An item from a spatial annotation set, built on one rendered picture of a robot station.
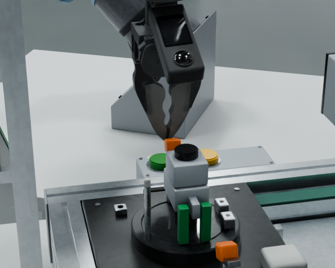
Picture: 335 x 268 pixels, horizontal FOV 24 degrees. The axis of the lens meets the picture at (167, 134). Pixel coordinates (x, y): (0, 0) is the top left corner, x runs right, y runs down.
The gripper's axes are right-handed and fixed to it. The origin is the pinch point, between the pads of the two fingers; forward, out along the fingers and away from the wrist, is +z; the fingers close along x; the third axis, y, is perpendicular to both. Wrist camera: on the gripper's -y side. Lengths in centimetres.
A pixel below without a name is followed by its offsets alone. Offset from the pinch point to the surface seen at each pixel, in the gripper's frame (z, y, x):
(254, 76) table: 21, 68, -36
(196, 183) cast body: 0.6, -13.3, -0.7
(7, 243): 20.5, 9.2, 22.9
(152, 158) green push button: 9.4, 10.9, -0.1
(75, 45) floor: 107, 352, -21
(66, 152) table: 20.7, 38.3, 11.0
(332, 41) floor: 107, 326, -175
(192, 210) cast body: 2.8, -15.9, 0.5
